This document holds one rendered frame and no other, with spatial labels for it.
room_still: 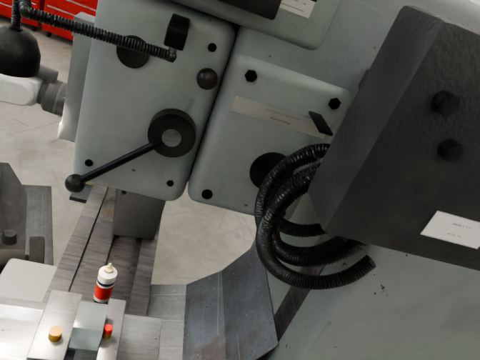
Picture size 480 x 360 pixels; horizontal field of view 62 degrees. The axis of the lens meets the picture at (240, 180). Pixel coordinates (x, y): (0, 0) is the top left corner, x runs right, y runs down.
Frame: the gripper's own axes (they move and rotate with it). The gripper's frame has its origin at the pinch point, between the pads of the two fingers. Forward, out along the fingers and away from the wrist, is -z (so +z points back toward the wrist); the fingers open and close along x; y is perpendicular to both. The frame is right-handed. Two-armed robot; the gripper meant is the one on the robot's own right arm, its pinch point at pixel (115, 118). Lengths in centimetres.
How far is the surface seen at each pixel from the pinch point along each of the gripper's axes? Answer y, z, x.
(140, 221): 10.2, -15.3, -22.5
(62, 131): -32.5, 7.5, -27.3
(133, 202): 5.3, -11.4, -19.9
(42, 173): 180, 32, 56
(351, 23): -69, -24, -18
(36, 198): 104, 21, 10
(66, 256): 11.2, 0.0, -36.8
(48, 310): -11, 0, -53
